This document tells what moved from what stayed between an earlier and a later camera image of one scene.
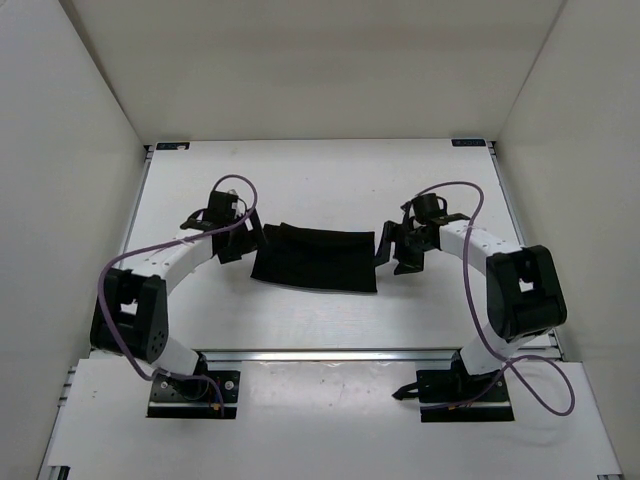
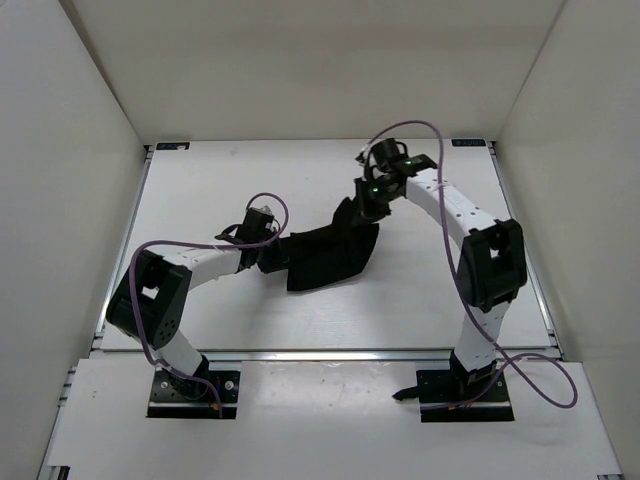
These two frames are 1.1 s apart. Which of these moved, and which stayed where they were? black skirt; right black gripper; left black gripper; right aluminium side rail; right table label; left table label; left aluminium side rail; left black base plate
Moved: left black gripper; right black gripper; black skirt
Stayed: left black base plate; right table label; right aluminium side rail; left aluminium side rail; left table label
